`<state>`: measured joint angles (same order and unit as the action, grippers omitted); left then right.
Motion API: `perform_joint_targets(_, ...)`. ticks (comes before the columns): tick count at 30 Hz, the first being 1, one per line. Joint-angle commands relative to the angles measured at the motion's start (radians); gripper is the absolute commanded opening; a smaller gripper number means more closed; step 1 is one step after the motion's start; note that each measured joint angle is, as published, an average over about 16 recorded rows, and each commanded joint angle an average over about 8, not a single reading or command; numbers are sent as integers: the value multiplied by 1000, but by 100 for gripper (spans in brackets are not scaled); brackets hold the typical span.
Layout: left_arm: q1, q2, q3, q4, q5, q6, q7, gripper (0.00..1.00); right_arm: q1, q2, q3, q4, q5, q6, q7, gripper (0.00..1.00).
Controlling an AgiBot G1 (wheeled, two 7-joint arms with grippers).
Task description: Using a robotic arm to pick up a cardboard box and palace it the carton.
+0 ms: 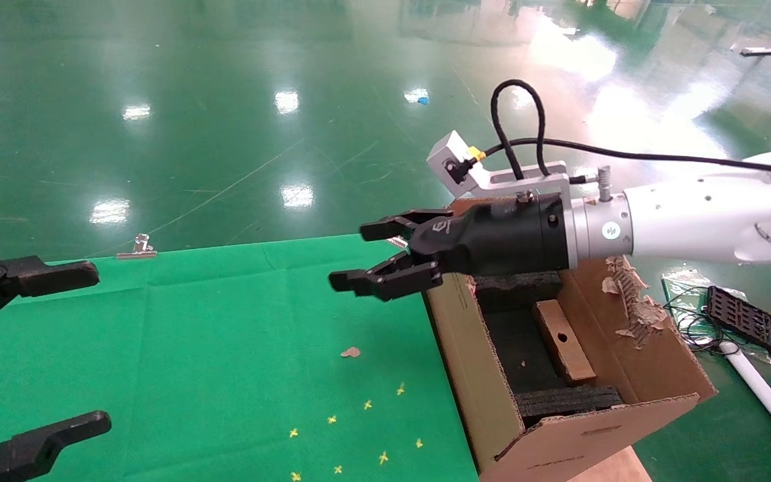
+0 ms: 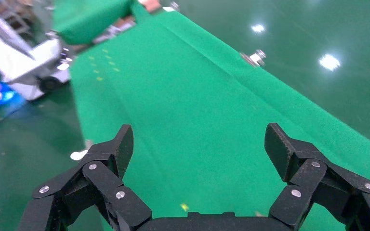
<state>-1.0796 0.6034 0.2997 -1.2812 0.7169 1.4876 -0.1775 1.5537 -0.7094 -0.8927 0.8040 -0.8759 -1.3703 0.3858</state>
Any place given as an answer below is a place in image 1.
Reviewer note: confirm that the black plastic grid tray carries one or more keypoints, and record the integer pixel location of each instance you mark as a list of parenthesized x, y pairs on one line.
[(753, 325)]

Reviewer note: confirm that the large brown cardboard carton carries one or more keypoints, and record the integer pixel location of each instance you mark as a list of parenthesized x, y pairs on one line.
[(586, 442)]

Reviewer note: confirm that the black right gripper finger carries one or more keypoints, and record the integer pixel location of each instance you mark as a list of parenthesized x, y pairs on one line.
[(392, 278), (405, 224)]

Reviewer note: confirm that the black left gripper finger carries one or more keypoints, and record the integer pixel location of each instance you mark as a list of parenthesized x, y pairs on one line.
[(37, 276), (17, 455)]

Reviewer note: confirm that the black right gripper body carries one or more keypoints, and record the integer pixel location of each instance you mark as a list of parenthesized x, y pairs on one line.
[(506, 234)]

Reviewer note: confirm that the white pipe frame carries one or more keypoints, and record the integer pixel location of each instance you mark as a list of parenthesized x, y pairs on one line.
[(760, 388)]

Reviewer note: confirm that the small brown cardboard box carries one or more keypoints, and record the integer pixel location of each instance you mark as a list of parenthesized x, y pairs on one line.
[(563, 341)]

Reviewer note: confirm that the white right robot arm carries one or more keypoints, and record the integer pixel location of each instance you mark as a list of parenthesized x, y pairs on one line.
[(693, 221)]

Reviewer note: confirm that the white floor bar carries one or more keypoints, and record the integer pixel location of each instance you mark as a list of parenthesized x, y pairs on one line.
[(763, 51)]

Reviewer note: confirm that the small cardboard scrap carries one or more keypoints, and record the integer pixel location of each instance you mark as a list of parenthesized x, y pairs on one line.
[(350, 352)]

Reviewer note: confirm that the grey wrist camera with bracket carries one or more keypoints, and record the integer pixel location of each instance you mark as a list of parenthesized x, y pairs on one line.
[(446, 148)]

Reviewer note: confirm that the black foam block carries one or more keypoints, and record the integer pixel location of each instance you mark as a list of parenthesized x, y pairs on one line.
[(559, 402), (519, 288)]

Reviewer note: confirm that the green table cloth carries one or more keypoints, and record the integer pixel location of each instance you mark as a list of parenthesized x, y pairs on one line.
[(191, 335)]

